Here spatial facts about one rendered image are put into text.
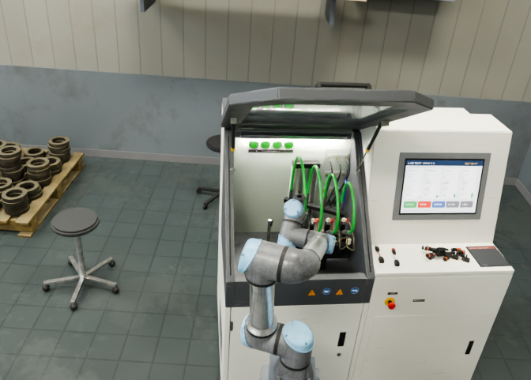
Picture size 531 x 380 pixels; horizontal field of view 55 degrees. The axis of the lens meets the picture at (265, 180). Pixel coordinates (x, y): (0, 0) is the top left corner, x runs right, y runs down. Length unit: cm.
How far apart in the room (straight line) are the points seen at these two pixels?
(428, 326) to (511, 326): 127
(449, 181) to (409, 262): 45
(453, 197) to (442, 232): 19
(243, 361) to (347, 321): 57
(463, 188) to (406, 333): 80
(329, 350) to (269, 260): 126
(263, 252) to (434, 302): 132
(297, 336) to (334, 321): 74
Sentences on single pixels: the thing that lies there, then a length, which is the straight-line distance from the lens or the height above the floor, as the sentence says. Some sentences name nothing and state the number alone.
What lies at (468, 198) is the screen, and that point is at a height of 122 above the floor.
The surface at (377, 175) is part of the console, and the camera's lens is 253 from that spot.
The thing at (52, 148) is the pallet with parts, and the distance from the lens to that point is 506.
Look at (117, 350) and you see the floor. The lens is 340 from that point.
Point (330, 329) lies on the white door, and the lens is 267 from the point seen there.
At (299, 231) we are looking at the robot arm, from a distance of 199.
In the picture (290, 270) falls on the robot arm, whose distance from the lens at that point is 158.
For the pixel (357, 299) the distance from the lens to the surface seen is 256.
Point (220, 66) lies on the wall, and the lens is 485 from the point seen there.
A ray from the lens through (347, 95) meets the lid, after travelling 168.
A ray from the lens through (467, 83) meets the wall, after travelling 519.
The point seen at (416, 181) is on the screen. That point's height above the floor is 131.
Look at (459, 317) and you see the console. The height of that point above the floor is 67.
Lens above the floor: 252
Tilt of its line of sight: 30 degrees down
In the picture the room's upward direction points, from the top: 4 degrees clockwise
